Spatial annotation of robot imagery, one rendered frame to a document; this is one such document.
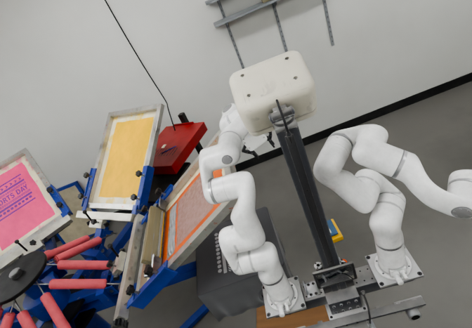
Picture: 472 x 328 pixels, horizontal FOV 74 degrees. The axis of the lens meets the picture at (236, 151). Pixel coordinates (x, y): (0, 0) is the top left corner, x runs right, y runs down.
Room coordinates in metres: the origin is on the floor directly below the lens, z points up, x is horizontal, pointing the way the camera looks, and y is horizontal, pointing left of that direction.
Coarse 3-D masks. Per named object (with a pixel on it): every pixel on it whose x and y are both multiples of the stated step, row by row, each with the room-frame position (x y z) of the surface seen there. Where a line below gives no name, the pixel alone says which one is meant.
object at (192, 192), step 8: (200, 176) 1.42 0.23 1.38; (216, 176) 1.26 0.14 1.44; (192, 184) 1.44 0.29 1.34; (200, 184) 1.35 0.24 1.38; (184, 192) 1.46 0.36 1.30; (192, 192) 1.37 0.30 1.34; (200, 192) 1.29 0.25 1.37; (176, 200) 1.48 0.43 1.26; (184, 200) 1.39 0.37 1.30; (192, 200) 1.30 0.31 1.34; (176, 208) 1.41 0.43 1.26; (184, 208) 1.33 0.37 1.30; (168, 216) 1.43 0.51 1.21; (176, 216) 1.34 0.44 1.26; (168, 224) 1.36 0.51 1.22; (168, 232) 1.29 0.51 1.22
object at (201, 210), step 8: (200, 200) 1.23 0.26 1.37; (192, 208) 1.25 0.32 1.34; (200, 208) 1.18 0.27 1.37; (208, 208) 1.12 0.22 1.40; (216, 208) 1.06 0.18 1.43; (184, 216) 1.26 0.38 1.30; (192, 216) 1.19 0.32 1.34; (200, 216) 1.13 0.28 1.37; (208, 216) 1.07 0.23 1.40; (176, 224) 1.28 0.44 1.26; (184, 224) 1.21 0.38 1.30; (192, 224) 1.14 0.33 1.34; (200, 224) 1.08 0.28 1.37; (176, 232) 1.21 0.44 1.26; (184, 232) 1.15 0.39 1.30; (192, 232) 1.08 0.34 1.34; (176, 240) 1.16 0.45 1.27; (184, 240) 1.10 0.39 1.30; (176, 248) 1.11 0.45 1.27
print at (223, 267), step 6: (216, 234) 1.41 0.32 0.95; (216, 240) 1.36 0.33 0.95; (216, 246) 1.32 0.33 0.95; (216, 252) 1.28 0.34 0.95; (222, 252) 1.26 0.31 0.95; (216, 258) 1.23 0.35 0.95; (222, 258) 1.22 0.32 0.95; (222, 264) 1.18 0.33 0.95; (228, 264) 1.16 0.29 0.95; (222, 270) 1.14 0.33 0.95; (228, 270) 1.13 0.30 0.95
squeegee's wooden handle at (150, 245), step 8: (152, 208) 1.46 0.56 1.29; (152, 216) 1.40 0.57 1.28; (160, 216) 1.41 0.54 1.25; (152, 224) 1.34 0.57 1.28; (152, 232) 1.28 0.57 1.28; (144, 240) 1.24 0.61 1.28; (152, 240) 1.23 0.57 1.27; (144, 248) 1.17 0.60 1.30; (152, 248) 1.18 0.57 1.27; (144, 256) 1.12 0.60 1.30
